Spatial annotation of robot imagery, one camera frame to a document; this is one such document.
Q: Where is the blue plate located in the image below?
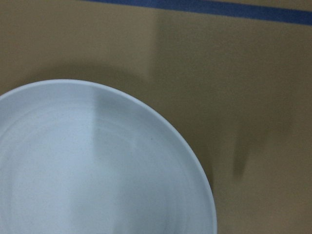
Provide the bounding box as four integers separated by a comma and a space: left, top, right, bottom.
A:
0, 79, 217, 234

